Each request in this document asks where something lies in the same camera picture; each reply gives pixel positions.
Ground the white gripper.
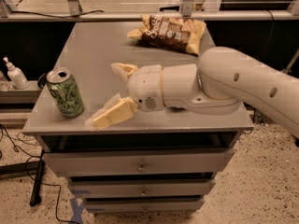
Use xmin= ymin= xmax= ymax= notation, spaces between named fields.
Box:
xmin=85 ymin=63 xmax=164 ymax=130

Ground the green soda can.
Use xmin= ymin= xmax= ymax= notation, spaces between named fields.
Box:
xmin=46 ymin=67 xmax=84 ymax=118

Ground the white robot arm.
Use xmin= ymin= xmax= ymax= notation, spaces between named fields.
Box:
xmin=85 ymin=47 xmax=299 ymax=137

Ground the brown yellow chip bag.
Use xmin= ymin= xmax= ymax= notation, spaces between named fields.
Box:
xmin=127 ymin=15 xmax=206 ymax=55

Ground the grey drawer cabinet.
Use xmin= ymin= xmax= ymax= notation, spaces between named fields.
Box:
xmin=23 ymin=22 xmax=253 ymax=205

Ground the grey top drawer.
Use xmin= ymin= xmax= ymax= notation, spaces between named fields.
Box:
xmin=43 ymin=148 xmax=235 ymax=176

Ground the grey drawer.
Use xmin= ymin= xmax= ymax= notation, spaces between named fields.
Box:
xmin=85 ymin=198 xmax=204 ymax=213
xmin=43 ymin=148 xmax=235 ymax=176
xmin=68 ymin=179 xmax=215 ymax=198

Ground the white pump bottle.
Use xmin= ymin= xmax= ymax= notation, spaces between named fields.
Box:
xmin=3 ymin=57 xmax=29 ymax=90

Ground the grey middle drawer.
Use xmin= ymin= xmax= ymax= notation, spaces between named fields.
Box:
xmin=68 ymin=179 xmax=215 ymax=198

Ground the grey bottom drawer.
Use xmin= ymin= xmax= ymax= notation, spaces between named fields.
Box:
xmin=85 ymin=198 xmax=204 ymax=213

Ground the blue floor tape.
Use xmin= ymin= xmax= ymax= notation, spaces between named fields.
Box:
xmin=69 ymin=198 xmax=84 ymax=224

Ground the black stand leg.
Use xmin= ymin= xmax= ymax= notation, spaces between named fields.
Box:
xmin=29 ymin=151 xmax=45 ymax=207

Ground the black floor cable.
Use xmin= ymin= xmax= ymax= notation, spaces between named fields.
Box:
xmin=0 ymin=123 xmax=78 ymax=224

